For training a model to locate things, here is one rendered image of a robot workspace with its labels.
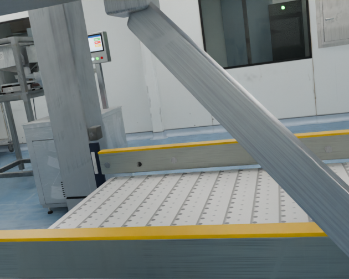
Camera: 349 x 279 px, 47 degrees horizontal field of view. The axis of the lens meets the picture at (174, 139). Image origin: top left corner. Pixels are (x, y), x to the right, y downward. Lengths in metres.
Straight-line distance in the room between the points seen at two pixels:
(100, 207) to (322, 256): 0.27
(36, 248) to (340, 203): 0.22
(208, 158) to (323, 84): 5.07
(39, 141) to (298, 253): 3.06
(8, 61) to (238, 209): 3.98
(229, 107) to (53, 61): 0.43
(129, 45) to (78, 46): 5.24
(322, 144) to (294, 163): 0.33
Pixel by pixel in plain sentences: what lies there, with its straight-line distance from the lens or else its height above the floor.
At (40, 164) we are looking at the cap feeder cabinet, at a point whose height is 0.43.
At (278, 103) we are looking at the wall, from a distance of 5.57.
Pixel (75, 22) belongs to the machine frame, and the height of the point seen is 1.17.
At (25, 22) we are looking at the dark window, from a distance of 6.58.
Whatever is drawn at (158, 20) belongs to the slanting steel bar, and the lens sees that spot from 0.26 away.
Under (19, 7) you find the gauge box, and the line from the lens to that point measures 0.35.
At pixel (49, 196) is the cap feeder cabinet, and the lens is 3.37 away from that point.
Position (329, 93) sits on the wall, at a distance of 5.60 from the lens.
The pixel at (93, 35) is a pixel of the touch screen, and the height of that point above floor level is 1.36.
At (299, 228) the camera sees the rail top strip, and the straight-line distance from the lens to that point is 0.27.
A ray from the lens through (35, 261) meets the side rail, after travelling 0.34.
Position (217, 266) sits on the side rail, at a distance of 0.28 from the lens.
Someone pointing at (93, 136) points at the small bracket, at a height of 1.00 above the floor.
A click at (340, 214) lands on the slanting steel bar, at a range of 0.20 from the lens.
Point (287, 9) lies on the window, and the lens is 5.53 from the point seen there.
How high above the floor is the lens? 1.10
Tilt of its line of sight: 11 degrees down
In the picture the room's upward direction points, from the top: 8 degrees counter-clockwise
